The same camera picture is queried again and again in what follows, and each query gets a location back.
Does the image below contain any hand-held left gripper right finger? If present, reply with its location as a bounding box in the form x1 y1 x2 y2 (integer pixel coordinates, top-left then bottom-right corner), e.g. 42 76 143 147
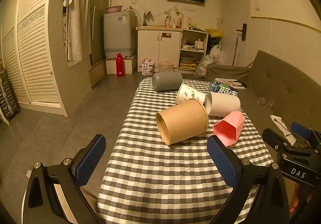
207 135 290 224

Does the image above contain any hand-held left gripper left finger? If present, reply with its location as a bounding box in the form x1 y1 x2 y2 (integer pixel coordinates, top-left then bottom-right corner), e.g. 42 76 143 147
25 134 107 224

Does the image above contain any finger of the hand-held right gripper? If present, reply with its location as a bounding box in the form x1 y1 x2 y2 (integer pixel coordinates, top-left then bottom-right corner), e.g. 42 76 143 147
262 128 315 156
290 122 321 150

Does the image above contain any brown paper cup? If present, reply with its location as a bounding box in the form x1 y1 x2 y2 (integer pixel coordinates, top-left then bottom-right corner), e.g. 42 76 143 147
155 98 210 146

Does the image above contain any pink faceted cup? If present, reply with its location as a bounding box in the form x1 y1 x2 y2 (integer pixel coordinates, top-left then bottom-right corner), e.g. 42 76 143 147
213 111 246 149

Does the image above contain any plain white cup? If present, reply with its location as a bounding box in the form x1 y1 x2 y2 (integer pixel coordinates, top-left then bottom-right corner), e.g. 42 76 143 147
205 91 241 117

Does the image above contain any white printed paper cup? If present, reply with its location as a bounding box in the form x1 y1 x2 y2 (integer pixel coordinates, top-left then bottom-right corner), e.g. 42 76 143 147
175 83 207 105

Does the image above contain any grey cup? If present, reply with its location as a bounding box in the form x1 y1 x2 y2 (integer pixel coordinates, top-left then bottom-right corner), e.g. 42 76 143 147
152 71 183 92

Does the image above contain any person's right hand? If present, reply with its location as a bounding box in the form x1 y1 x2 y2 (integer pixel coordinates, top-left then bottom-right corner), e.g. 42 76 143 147
289 181 306 214

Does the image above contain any grey-green sofa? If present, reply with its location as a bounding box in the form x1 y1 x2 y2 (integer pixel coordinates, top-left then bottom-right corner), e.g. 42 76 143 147
205 50 321 148

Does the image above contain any grey checkered tablecloth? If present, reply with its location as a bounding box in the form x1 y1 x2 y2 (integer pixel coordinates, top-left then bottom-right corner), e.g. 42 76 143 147
97 77 274 224

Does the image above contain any plastic bottle with blue label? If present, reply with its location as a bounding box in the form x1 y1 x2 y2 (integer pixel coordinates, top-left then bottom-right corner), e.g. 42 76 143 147
208 80 239 97

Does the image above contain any magazine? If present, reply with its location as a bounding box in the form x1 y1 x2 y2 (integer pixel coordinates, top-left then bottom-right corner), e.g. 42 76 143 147
214 78 248 90

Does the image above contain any red bottle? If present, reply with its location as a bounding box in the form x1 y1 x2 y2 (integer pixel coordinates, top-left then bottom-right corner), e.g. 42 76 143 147
116 53 125 77

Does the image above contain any white platform box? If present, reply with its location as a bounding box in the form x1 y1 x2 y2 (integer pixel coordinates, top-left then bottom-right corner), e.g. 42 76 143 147
105 55 138 75

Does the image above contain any broom stick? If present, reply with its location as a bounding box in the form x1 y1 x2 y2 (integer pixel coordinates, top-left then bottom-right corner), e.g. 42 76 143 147
232 37 239 66

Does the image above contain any yellow egg tray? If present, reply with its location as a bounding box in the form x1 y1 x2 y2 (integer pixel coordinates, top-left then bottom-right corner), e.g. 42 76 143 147
180 61 199 69

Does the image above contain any white plastic bag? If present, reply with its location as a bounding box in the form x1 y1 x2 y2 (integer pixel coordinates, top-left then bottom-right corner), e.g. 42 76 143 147
194 45 225 78

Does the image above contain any black crate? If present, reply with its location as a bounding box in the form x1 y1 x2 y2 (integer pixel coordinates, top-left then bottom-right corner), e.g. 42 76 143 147
0 70 21 125

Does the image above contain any white printed package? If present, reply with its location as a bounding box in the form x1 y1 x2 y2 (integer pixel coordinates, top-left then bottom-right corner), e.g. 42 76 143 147
141 58 155 76

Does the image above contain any pink trash bin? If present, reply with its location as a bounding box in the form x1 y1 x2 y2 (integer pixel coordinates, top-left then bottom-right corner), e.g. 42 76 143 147
157 60 174 73

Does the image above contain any white open shelf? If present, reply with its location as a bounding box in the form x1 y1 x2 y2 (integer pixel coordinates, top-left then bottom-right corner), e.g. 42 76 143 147
179 29 209 71

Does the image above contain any yellow bag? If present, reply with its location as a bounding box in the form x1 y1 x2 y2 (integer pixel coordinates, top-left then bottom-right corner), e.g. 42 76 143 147
204 28 223 38

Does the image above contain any white washing machine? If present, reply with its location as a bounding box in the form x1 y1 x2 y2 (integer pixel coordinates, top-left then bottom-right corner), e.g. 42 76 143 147
103 12 137 59

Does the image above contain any white louvered wardrobe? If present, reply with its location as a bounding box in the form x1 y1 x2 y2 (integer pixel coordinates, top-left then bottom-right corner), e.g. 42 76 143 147
0 0 69 117

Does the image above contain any white sink cabinet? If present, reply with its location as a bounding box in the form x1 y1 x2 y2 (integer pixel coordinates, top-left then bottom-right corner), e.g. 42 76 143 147
136 26 183 72

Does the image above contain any white door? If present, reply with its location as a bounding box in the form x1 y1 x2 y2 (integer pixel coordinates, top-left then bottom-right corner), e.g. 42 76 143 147
220 0 252 67

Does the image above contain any white towel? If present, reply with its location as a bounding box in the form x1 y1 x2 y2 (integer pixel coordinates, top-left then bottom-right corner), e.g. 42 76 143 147
63 0 92 62

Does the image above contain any pale pink kettle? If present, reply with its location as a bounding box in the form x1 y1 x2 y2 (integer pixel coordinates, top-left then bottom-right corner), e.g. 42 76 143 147
181 16 192 30

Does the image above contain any glass shower door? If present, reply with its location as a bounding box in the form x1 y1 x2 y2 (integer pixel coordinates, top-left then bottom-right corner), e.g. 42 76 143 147
88 0 115 65

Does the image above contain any pink basin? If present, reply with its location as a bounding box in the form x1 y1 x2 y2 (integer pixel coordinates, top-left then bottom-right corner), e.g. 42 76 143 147
105 5 123 13

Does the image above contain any metal faucet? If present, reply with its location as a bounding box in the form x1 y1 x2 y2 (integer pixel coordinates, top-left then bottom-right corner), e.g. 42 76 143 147
143 11 153 26

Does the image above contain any white cloth with cord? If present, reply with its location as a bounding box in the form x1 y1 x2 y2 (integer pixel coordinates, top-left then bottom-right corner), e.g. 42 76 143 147
270 114 297 146

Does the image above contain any black door handle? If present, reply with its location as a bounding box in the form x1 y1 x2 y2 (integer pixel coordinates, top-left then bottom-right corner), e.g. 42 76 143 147
236 23 248 41

